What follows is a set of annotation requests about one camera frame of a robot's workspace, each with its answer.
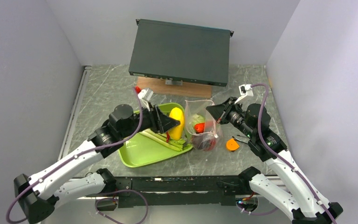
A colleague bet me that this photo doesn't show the orange red chili pepper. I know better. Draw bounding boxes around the orange red chili pepper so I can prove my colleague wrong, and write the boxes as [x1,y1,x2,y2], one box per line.
[193,122,213,134]

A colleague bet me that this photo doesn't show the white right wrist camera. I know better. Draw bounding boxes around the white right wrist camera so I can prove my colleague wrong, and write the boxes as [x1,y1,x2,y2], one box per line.
[235,84,254,104]

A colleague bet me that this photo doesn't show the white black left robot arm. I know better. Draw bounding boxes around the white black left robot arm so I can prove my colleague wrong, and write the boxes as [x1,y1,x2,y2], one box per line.
[14,104,180,224]

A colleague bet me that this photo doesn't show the orange pumpkin slice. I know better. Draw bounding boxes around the orange pumpkin slice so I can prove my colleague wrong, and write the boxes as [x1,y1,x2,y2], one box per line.
[225,138,240,152]

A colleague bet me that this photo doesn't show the green celery stalks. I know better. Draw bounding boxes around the green celery stalks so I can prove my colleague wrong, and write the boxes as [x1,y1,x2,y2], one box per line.
[139,129,187,152]

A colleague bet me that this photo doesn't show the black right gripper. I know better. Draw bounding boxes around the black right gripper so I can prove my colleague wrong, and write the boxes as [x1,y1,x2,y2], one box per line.
[206,96,255,139]

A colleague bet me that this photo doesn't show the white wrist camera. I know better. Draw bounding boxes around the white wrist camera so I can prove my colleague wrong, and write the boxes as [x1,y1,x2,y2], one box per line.
[135,86,154,110]
[235,84,254,104]

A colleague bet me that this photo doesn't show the dark grey rack device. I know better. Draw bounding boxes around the dark grey rack device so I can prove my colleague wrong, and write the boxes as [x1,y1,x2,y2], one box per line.
[129,19,234,87]

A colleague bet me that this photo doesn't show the green cabbage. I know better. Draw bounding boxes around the green cabbage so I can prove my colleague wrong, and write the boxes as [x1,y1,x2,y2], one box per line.
[190,114,206,126]

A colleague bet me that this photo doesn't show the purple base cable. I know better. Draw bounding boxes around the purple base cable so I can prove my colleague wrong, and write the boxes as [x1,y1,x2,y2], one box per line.
[237,195,282,217]
[94,189,149,224]

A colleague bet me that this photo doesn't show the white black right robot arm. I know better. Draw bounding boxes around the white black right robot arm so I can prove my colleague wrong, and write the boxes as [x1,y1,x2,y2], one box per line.
[206,97,343,224]

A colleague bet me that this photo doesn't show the lower black yellow screwdriver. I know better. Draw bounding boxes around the lower black yellow screwdriver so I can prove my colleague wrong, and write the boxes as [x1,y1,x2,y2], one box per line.
[232,136,249,145]

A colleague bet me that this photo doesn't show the yellow bell pepper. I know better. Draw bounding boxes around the yellow bell pepper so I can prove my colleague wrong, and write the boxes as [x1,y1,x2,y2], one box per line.
[167,107,186,140]

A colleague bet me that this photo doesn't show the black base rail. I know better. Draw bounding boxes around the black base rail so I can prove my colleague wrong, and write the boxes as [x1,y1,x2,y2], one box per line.
[83,175,268,208]

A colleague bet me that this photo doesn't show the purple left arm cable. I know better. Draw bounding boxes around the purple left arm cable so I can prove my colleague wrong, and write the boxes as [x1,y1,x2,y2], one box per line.
[6,87,144,224]

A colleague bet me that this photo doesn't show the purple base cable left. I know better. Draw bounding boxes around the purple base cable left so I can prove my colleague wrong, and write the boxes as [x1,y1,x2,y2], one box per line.
[94,189,149,224]

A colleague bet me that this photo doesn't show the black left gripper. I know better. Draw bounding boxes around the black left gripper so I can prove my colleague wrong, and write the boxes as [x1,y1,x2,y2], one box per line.
[120,102,179,139]

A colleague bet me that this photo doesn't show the green plastic tray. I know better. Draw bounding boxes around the green plastic tray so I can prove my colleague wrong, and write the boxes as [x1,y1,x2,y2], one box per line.
[117,102,193,168]

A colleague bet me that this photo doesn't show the wooden board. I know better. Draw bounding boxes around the wooden board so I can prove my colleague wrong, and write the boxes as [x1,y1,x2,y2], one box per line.
[136,77,212,98]

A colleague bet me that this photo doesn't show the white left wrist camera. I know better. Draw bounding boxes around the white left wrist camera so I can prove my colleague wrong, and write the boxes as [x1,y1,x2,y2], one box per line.
[135,86,154,110]

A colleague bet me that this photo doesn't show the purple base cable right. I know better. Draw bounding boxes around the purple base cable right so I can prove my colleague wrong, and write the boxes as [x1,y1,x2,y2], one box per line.
[237,195,282,217]

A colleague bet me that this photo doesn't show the clear pink zip top bag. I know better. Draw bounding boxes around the clear pink zip top bag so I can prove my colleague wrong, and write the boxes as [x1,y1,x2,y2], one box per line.
[185,99,223,151]

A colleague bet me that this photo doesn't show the red tomato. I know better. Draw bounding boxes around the red tomato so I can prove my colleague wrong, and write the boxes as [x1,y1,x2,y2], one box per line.
[205,139,219,151]

